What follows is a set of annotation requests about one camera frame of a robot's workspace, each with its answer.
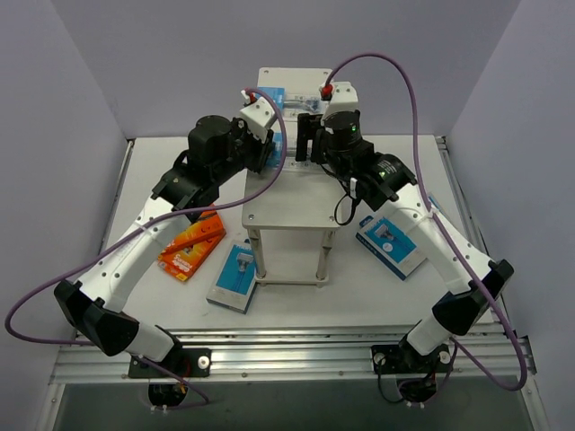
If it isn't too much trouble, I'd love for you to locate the Gillette SkinGuard blister pack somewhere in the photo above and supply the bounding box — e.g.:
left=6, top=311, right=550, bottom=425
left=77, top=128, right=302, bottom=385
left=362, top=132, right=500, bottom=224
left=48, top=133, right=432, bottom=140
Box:
left=269, top=132, right=324, bottom=170

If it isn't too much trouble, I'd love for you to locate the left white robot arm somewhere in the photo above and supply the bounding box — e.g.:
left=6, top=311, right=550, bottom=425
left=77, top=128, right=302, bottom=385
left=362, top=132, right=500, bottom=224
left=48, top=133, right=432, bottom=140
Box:
left=54, top=114, right=277, bottom=376

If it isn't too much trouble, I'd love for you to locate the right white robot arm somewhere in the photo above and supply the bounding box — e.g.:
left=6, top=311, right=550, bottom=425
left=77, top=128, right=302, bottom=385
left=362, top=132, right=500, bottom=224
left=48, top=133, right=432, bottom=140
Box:
left=296, top=110, right=514, bottom=371

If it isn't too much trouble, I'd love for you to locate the white two-tier shelf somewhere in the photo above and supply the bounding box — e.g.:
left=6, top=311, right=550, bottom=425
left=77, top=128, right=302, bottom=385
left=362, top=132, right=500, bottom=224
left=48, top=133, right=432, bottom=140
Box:
left=242, top=66, right=341, bottom=286

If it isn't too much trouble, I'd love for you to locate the upper orange Fusion5 razor box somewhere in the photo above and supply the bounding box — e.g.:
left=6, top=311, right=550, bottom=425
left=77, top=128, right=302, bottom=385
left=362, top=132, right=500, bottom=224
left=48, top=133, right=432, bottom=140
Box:
left=163, top=211, right=226, bottom=254

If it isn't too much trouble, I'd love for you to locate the orange fusion5 razor box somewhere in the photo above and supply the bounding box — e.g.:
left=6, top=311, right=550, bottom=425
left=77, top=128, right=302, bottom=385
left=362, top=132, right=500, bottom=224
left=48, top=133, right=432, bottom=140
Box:
left=158, top=234, right=226, bottom=282
left=163, top=211, right=226, bottom=254

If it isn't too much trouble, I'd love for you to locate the blue Harry's box far right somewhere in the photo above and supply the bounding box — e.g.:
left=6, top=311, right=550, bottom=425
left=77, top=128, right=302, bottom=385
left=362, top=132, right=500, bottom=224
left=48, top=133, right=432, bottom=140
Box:
left=428, top=193, right=443, bottom=213

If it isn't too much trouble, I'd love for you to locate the blue harry's box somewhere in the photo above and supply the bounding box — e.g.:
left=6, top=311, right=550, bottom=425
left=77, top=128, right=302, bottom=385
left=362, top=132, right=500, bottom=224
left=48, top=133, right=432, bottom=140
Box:
left=356, top=215, right=426, bottom=281
left=206, top=240, right=257, bottom=314
left=428, top=193, right=443, bottom=213

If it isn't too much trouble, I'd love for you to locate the lower orange Fusion5 razor box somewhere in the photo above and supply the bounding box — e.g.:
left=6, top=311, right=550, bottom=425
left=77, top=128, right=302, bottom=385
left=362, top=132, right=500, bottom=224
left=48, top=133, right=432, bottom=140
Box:
left=158, top=234, right=226, bottom=282

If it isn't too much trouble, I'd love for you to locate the blue Harry's box front left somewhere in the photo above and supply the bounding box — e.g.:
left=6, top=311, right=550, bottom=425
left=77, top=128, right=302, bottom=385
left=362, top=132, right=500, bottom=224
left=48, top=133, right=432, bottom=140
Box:
left=206, top=240, right=257, bottom=314

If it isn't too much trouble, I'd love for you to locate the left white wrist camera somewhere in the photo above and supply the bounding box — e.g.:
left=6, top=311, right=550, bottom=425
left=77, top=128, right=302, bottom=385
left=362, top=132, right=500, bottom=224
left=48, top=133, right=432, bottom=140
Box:
left=239, top=90, right=277, bottom=143

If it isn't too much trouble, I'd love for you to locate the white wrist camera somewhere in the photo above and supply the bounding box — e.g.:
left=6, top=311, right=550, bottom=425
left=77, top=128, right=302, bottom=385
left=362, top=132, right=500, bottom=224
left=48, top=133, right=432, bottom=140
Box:
left=239, top=90, right=277, bottom=143
left=320, top=82, right=358, bottom=121

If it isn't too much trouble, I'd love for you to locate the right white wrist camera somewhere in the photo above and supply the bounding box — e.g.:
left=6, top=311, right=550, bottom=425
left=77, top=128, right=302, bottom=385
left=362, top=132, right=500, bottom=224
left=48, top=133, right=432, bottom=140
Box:
left=320, top=82, right=358, bottom=121

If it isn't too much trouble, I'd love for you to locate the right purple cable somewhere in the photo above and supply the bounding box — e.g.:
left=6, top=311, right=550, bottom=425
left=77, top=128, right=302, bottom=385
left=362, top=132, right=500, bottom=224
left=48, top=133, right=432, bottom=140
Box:
left=330, top=53, right=529, bottom=391

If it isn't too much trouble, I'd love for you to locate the purple cable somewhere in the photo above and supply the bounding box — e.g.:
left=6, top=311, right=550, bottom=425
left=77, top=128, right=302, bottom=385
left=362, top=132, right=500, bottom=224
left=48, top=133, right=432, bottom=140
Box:
left=330, top=53, right=529, bottom=391
left=4, top=87, right=288, bottom=409

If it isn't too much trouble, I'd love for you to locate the aluminium mounting rail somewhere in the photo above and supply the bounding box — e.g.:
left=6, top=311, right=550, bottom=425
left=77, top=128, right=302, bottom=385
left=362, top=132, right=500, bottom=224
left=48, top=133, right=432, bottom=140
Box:
left=49, top=330, right=535, bottom=385

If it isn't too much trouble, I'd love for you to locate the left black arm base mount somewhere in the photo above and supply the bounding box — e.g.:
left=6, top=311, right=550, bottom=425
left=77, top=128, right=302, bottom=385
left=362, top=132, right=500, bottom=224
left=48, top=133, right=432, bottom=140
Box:
left=128, top=347, right=212, bottom=379

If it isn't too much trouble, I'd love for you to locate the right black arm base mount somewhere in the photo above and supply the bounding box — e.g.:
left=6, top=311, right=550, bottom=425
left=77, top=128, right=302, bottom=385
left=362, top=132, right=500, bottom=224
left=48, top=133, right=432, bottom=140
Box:
left=370, top=344, right=451, bottom=375

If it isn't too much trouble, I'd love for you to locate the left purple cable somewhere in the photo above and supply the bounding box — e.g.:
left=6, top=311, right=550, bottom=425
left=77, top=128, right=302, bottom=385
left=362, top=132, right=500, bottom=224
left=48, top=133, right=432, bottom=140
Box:
left=4, top=87, right=288, bottom=409

